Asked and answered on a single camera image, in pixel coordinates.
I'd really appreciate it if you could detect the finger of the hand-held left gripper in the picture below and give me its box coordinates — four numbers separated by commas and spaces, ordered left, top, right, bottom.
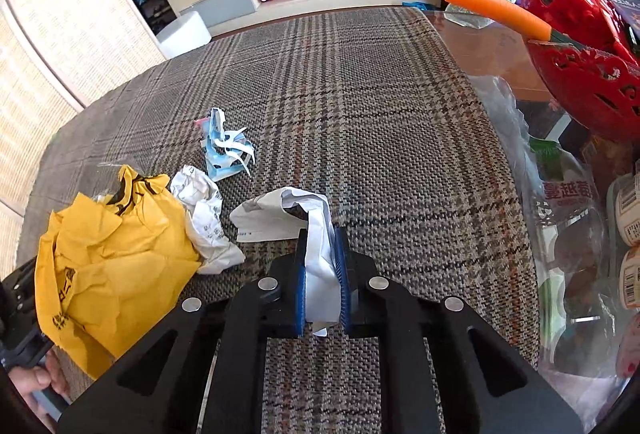
0, 256, 42, 315

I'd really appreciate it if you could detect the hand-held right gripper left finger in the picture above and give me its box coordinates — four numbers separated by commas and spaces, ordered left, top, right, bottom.
57, 228, 311, 434

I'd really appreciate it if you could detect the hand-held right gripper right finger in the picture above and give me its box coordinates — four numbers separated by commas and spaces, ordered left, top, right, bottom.
332, 226, 586, 434

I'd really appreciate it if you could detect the yellow plastic bag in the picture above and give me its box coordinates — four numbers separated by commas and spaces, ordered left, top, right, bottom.
36, 164, 203, 380

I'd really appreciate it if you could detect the person's left hand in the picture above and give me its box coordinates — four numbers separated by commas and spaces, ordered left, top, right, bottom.
10, 349, 71, 432

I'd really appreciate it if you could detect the crumpled white printed paper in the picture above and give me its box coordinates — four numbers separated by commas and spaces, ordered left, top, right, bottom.
170, 164, 247, 276

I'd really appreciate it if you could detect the grey plaid tablecloth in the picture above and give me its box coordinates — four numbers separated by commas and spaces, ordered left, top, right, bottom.
15, 6, 541, 434

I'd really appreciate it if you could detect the crumpled blue white wrapper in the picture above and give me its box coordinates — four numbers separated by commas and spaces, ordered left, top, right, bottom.
195, 108, 258, 180

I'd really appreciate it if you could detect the clear plastic bag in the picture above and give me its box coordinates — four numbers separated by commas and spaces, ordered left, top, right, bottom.
475, 76, 626, 380

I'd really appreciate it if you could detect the woven folding screen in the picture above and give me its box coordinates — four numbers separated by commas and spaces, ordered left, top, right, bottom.
0, 0, 168, 275

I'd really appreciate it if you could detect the white round stool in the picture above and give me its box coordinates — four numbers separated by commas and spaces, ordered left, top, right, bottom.
155, 11, 211, 60

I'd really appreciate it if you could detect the orange foam tube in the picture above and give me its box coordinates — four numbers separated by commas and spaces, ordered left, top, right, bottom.
445, 0, 553, 40

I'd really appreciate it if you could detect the red plastic basket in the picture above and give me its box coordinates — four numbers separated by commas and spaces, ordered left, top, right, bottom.
525, 0, 640, 142

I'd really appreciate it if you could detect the dark purple box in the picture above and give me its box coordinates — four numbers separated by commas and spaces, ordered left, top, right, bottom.
597, 0, 640, 27

